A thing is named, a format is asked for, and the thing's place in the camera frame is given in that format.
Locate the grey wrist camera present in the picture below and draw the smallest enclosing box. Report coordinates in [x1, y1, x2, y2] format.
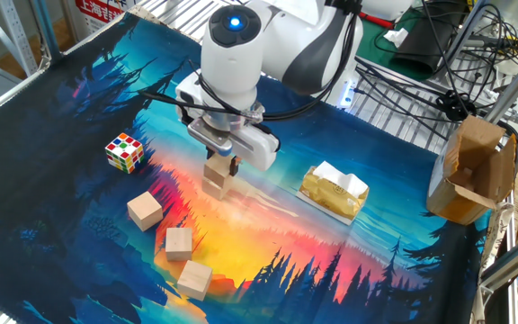
[186, 117, 235, 158]

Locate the gold tissue pack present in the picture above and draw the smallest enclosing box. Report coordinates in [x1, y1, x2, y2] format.
[295, 160, 371, 226]

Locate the open cardboard box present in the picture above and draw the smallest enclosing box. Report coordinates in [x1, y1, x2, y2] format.
[424, 114, 518, 227]

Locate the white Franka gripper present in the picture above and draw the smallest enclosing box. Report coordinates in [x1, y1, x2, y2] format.
[175, 72, 281, 177]

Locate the black coiled cable bundle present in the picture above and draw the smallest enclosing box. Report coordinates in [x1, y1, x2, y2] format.
[435, 88, 477, 122]

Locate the white perforated shelf upright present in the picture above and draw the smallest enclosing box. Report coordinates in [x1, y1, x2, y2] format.
[0, 0, 40, 77]

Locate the blue grey metal post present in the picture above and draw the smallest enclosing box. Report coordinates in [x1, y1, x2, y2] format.
[31, 0, 66, 63]

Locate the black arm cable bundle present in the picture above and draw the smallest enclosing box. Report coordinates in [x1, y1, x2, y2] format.
[139, 0, 364, 123]

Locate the red lettered sign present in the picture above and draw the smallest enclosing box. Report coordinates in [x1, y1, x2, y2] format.
[73, 0, 130, 32]

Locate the green cutting mat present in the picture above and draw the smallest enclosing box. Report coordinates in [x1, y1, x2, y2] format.
[356, 16, 435, 83]

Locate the aluminium frame post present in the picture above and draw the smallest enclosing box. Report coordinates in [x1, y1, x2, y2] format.
[483, 42, 518, 126]

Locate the crumpled white tissue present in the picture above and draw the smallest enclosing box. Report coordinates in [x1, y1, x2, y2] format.
[382, 26, 410, 49]

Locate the aluminium frame beam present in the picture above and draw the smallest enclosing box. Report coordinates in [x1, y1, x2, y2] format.
[478, 222, 518, 293]

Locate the Rubik's cube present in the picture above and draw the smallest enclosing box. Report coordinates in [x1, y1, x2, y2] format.
[104, 131, 146, 176]

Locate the red handled tool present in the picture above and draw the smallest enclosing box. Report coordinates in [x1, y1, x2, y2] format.
[358, 11, 398, 31]

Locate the black pouch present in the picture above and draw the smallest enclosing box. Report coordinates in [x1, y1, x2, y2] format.
[392, 6, 465, 77]

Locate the printed sunset landscape cloth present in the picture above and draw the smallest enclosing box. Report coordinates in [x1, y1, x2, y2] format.
[0, 11, 503, 324]

